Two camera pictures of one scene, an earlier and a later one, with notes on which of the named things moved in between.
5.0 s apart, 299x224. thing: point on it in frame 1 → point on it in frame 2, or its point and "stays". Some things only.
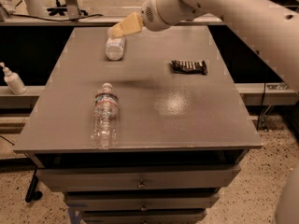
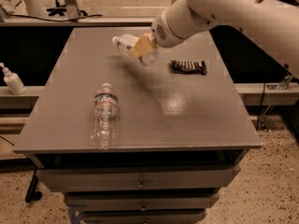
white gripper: (156, 15) → (163, 32)
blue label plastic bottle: (114, 49) → (125, 43)
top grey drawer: (138, 177) stays
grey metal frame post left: (73, 11) stays
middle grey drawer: (141, 201) stays
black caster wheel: (32, 193) stays
